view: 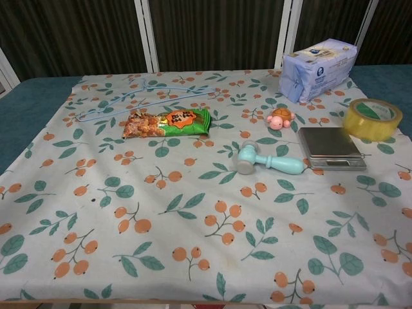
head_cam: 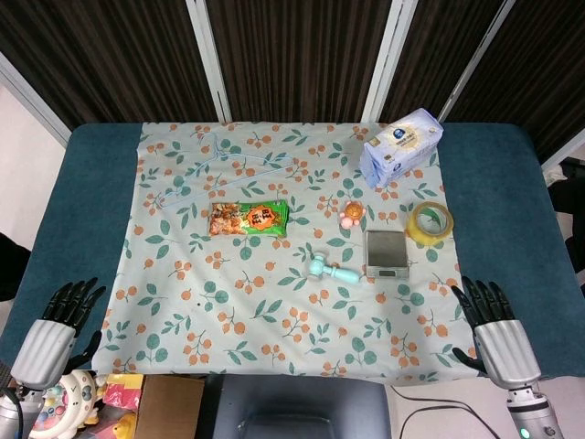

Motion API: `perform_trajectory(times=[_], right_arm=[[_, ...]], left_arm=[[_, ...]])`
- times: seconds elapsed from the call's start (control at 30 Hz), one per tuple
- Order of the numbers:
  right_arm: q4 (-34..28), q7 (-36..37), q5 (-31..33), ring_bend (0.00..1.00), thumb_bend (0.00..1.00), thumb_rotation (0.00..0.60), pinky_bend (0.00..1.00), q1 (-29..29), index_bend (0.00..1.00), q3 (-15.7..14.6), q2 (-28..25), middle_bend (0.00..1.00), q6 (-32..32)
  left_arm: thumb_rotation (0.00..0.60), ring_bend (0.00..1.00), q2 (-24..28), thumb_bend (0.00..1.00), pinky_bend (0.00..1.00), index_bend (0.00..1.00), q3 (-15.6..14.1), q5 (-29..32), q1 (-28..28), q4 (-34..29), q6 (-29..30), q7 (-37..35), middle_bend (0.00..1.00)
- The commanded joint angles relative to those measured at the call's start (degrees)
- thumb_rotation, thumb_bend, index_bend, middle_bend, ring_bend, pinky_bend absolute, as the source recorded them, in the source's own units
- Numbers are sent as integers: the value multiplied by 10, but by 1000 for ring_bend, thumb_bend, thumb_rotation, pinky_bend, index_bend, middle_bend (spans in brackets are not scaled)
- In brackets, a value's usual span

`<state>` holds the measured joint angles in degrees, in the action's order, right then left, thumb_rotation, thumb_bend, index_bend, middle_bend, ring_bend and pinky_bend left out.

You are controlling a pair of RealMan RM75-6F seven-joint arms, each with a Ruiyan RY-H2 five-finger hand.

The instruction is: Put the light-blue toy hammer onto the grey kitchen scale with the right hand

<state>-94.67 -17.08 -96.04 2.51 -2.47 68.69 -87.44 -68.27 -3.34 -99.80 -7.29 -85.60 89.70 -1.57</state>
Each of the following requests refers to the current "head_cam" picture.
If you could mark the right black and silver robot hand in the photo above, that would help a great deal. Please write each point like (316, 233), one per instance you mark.
(503, 347)

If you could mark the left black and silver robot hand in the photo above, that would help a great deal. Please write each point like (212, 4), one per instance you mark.
(45, 347)

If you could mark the light blue toy hammer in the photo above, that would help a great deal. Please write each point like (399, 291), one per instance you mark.
(316, 267)

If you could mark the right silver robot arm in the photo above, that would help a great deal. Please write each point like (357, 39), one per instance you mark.
(532, 416)

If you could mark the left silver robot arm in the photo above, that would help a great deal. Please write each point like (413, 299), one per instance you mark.
(7, 411)

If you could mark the small digital scale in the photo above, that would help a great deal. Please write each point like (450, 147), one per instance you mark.
(386, 249)

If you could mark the white round baby toy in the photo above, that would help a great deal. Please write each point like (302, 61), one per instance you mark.
(64, 407)

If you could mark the pink red toy block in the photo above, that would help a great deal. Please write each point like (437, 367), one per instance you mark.
(123, 388)

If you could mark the yellow duck toy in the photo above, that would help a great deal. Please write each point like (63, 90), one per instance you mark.
(123, 425)

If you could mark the brown cardboard box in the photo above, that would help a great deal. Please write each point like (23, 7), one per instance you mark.
(169, 407)

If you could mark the clear yellowish tape roll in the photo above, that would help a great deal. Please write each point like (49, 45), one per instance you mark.
(415, 231)

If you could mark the black object beside table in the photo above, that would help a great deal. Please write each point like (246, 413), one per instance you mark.
(569, 206)

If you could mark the pink orange turtle toy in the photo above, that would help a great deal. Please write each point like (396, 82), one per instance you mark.
(353, 212)

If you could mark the black robot torso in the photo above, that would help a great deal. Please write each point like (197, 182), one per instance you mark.
(292, 407)

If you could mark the pale blue paper package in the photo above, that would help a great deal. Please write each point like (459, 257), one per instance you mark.
(402, 146)

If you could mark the floral leaf print tablecloth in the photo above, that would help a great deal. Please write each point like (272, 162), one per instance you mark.
(274, 311)

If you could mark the green orange snack bag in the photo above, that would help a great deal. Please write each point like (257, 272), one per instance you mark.
(249, 219)

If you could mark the white double screen post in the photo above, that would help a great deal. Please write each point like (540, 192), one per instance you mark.
(208, 59)

